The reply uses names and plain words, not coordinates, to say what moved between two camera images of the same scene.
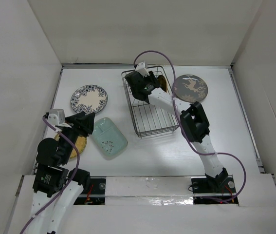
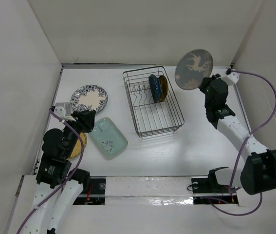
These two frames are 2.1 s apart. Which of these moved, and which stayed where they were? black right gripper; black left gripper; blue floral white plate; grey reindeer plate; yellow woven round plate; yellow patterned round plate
Moved: black right gripper; grey reindeer plate
Stayed: black left gripper; blue floral white plate; yellow woven round plate; yellow patterned round plate
